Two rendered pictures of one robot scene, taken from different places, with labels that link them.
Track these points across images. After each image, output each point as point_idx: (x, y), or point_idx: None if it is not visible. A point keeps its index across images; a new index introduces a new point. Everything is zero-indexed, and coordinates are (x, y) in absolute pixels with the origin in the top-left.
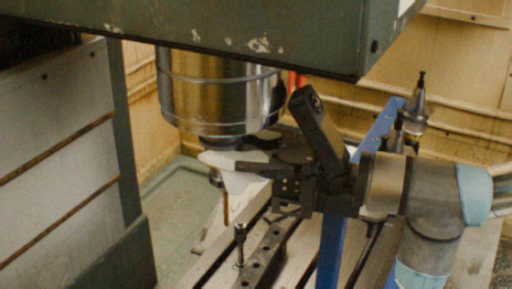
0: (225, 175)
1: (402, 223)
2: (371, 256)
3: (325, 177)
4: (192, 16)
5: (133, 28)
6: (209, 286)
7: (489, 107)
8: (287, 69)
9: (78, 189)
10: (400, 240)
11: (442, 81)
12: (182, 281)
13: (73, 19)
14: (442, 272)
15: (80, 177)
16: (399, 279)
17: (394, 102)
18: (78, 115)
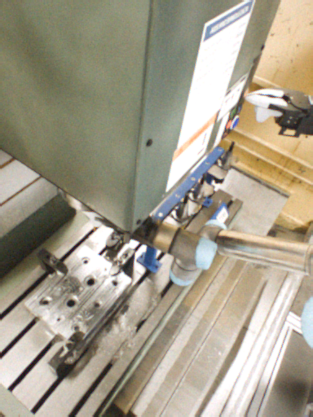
0: (90, 219)
1: (210, 212)
2: (186, 230)
3: (137, 230)
4: (63, 182)
5: (38, 172)
6: (97, 233)
7: (287, 151)
8: (103, 217)
9: (28, 177)
10: (204, 222)
11: (262, 129)
12: (83, 228)
13: (9, 152)
14: (188, 279)
15: (29, 171)
16: (169, 274)
17: (215, 151)
18: None
